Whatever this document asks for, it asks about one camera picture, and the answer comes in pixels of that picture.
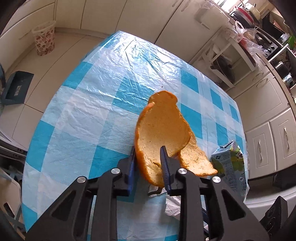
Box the white and red plastic bag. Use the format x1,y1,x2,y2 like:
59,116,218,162
233,20,246,42

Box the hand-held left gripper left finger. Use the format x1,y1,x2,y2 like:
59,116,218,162
25,146,137,241

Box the blue cardboard box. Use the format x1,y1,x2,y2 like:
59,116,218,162
1,71,35,106

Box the orange peel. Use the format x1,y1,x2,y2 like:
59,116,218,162
134,90,218,188

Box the white cabinet drawer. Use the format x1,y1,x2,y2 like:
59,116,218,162
245,120,278,179
269,111,296,171

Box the large clear plastic bag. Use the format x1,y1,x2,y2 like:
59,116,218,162
243,27,269,55

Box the black toaster oven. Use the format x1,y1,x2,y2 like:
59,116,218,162
254,27,287,61

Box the table with blue checked cover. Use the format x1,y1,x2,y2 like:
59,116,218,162
21,30,251,241

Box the juice carton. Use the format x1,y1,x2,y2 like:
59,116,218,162
211,139,251,194

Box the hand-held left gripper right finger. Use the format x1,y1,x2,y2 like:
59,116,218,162
159,146,270,241

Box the hanging beige cloth bag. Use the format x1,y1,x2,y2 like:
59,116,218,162
194,2,230,26

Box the white kitchen base cabinets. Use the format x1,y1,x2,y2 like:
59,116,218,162
0,0,296,181

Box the floral waste basket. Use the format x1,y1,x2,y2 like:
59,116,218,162
31,21,56,57

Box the teal folding frame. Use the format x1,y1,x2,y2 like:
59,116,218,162
3,201,25,232

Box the white paper napkin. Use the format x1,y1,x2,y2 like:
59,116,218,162
164,194,184,217

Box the white rolling shelf cart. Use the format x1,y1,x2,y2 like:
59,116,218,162
200,25,261,90

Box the black frying pan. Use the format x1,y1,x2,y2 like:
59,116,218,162
216,55,237,82

